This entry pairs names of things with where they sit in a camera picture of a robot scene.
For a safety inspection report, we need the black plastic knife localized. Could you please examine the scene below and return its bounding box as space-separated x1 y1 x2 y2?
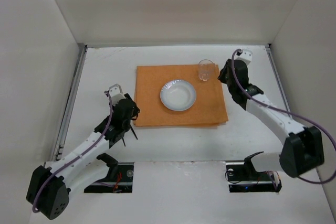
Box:
130 127 138 140

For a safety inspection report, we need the clear plastic cup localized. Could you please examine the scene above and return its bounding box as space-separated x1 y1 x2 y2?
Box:
198 59 215 81

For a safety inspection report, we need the orange cloth napkin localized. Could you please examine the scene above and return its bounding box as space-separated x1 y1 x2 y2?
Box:
135 65 228 127

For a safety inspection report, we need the clear plastic plate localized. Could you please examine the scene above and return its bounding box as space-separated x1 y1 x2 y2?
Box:
160 80 197 112

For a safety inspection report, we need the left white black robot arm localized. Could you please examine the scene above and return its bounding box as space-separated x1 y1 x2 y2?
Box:
26 91 140 220

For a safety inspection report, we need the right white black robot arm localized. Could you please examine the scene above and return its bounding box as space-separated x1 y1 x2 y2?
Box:
218 59 324 178

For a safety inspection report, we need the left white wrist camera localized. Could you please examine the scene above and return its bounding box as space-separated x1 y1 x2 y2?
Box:
108 84 125 104

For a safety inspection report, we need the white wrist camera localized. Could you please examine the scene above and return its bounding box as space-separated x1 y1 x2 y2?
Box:
108 84 125 104
236 49 253 66

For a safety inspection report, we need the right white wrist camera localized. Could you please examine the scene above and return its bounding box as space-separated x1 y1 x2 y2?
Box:
236 49 253 66

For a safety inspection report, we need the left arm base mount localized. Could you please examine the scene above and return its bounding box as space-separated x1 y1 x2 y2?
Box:
84 153 134 194

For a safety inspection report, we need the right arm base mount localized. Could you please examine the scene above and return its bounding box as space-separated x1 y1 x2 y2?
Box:
224 152 282 193

